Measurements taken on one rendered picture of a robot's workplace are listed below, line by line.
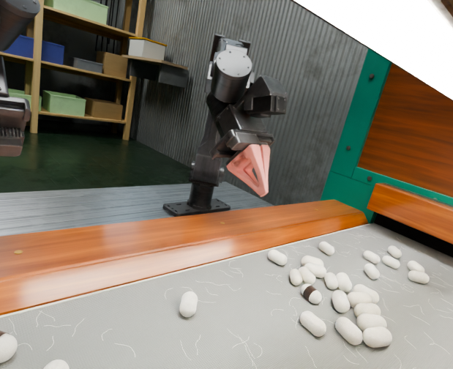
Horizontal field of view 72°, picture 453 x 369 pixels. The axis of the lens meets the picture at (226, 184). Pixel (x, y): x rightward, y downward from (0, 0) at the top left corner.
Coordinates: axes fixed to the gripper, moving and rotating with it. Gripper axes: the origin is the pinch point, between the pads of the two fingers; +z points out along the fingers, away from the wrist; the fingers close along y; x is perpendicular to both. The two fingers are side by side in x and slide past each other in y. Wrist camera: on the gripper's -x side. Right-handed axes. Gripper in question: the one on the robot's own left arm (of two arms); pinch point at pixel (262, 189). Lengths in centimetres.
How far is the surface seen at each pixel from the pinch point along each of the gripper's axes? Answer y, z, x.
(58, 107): 76, -301, 320
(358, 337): -2.8, 22.7, -6.2
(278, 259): 2.4, 10.4, 4.7
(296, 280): 0.3, 14.5, 1.4
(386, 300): 12.4, 22.0, -3.5
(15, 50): 27, -340, 275
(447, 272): 38.3, 23.8, -4.9
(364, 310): 2.9, 21.0, -5.1
